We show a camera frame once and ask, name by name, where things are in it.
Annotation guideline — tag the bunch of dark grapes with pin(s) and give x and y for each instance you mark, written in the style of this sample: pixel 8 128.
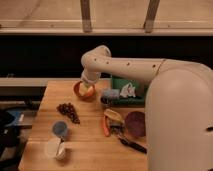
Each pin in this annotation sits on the bunch of dark grapes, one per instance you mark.
pixel 69 110

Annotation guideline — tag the white crumpled cloth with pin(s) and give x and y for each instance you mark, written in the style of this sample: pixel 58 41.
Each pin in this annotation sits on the white crumpled cloth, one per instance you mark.
pixel 127 91

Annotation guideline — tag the yellow red apple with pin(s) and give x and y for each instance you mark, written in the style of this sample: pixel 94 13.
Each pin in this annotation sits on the yellow red apple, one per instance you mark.
pixel 89 91

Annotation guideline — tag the red bowl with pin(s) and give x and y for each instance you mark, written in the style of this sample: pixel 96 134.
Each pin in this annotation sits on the red bowl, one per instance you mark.
pixel 79 93

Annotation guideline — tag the white mug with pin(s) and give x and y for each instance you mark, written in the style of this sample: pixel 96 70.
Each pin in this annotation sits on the white mug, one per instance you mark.
pixel 55 149

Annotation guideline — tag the orange carrot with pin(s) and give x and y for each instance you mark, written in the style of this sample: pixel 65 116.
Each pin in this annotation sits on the orange carrot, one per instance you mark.
pixel 105 127

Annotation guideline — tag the black handled knife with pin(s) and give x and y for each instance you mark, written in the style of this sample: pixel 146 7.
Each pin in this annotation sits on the black handled knife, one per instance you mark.
pixel 132 144

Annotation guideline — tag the purple bowl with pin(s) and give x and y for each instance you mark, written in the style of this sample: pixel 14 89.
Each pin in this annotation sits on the purple bowl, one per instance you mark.
pixel 135 124

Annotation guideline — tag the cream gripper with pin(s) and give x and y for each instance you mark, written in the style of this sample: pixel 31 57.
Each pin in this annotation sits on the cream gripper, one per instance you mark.
pixel 83 87

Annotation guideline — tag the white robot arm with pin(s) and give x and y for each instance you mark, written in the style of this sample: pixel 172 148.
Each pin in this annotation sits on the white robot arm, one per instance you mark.
pixel 178 106

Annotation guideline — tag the black blue equipment at left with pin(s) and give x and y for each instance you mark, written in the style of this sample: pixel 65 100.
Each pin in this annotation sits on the black blue equipment at left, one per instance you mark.
pixel 10 141

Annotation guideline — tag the green plastic bin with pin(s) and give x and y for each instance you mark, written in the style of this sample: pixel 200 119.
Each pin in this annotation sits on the green plastic bin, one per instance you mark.
pixel 140 92

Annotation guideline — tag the blue cup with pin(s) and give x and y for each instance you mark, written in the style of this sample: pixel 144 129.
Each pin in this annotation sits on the blue cup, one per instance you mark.
pixel 60 129

